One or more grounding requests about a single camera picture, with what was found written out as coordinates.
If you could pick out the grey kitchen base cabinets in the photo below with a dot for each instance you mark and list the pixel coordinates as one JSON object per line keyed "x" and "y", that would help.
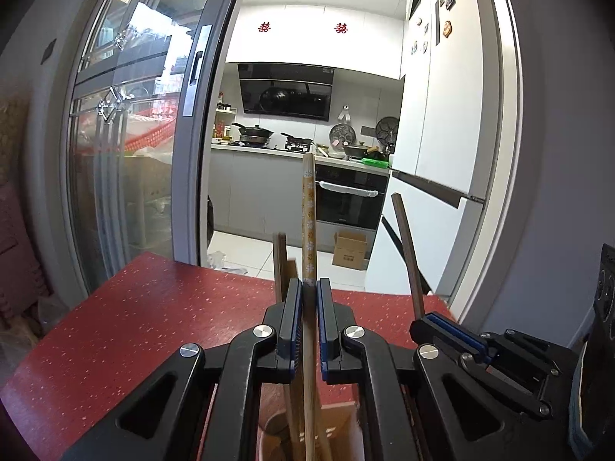
{"x": 254, "y": 192}

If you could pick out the gas stove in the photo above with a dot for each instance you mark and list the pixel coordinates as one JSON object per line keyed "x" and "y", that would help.
{"x": 269, "y": 147}

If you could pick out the black built-in oven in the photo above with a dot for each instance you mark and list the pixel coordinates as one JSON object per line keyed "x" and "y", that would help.
{"x": 350, "y": 201}

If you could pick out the translucent plastic container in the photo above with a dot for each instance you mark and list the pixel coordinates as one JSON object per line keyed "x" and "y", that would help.
{"x": 343, "y": 434}

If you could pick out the black frying pan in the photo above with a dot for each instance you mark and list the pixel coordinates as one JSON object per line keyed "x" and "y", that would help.
{"x": 298, "y": 138}

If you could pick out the cooking pot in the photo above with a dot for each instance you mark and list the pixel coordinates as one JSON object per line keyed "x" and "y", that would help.
{"x": 356, "y": 150}

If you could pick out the cardboard box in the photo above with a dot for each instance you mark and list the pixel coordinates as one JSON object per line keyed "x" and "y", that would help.
{"x": 350, "y": 252}

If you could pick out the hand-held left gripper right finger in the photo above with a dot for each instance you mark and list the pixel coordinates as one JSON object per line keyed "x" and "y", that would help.
{"x": 323, "y": 326}

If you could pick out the white refrigerator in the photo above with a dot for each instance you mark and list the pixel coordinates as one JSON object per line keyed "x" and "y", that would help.
{"x": 447, "y": 129}

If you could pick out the seasoning bottles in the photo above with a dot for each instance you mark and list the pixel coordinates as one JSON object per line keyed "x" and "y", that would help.
{"x": 222, "y": 132}

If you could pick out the white plastic bag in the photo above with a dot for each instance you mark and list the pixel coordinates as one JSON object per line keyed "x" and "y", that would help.
{"x": 223, "y": 260}

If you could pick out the stack of pink stools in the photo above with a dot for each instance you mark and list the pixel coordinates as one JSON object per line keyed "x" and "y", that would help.
{"x": 19, "y": 249}

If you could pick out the green tray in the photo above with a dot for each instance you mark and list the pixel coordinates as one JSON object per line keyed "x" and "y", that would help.
{"x": 375, "y": 162}

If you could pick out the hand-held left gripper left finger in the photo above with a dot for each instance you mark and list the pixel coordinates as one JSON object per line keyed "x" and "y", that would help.
{"x": 295, "y": 326}

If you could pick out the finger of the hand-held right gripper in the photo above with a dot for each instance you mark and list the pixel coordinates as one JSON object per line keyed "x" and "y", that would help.
{"x": 447, "y": 333}
{"x": 499, "y": 384}

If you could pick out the white upper cabinets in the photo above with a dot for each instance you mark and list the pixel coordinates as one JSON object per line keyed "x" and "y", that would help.
{"x": 312, "y": 43}

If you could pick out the red plastic basket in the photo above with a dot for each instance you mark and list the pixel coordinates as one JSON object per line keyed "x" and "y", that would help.
{"x": 144, "y": 137}

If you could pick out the black wok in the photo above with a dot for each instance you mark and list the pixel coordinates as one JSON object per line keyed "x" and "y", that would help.
{"x": 254, "y": 133}

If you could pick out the round metal steamer rack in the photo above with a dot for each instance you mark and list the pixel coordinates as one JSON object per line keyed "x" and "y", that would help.
{"x": 342, "y": 134}

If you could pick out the round brown fridge magnet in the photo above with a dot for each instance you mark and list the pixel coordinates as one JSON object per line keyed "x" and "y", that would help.
{"x": 448, "y": 28}

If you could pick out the clear plastic bag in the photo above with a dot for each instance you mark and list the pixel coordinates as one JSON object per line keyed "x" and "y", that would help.
{"x": 29, "y": 317}

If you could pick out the red paper decoration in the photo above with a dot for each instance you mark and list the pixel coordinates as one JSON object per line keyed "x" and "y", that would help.
{"x": 264, "y": 27}
{"x": 341, "y": 28}

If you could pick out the round dark steamer rack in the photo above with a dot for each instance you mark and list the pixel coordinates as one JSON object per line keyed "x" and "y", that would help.
{"x": 387, "y": 130}

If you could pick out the dark wall switch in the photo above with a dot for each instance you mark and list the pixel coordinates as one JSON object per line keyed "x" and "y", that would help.
{"x": 49, "y": 51}

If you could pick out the black range hood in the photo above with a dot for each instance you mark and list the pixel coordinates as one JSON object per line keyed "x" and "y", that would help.
{"x": 286, "y": 91}

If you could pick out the glass sliding door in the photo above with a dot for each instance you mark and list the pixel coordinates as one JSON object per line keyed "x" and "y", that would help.
{"x": 144, "y": 177}

